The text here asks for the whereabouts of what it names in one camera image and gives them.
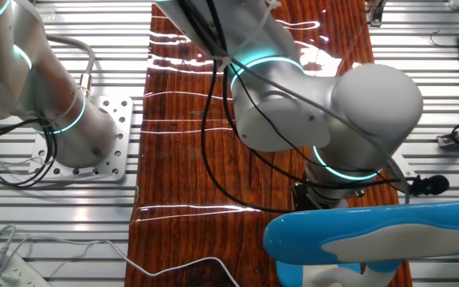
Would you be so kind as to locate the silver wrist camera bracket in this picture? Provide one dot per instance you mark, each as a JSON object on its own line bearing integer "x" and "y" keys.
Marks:
{"x": 398, "y": 167}

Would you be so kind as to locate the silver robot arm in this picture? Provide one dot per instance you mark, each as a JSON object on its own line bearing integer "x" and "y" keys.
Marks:
{"x": 373, "y": 103}

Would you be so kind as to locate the wood grain table mat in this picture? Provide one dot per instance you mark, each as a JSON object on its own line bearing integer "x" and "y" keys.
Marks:
{"x": 173, "y": 167}

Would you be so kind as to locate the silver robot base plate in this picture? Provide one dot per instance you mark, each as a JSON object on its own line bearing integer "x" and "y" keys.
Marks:
{"x": 122, "y": 119}

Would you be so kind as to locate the blue and white desk lamp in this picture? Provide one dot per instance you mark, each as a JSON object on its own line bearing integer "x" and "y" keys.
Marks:
{"x": 301, "y": 237}

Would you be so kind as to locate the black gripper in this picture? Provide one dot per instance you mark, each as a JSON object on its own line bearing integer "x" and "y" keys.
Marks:
{"x": 303, "y": 199}

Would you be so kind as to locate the metal camera stand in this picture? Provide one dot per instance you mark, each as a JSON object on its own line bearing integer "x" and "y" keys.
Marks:
{"x": 376, "y": 16}

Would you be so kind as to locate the white power strip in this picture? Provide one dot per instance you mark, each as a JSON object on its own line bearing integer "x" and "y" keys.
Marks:
{"x": 26, "y": 275}

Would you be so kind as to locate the white power plug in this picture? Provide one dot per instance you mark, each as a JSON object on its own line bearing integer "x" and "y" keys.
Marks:
{"x": 0, "y": 259}

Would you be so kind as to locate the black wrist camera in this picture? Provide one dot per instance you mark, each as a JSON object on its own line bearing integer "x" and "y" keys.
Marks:
{"x": 432, "y": 185}

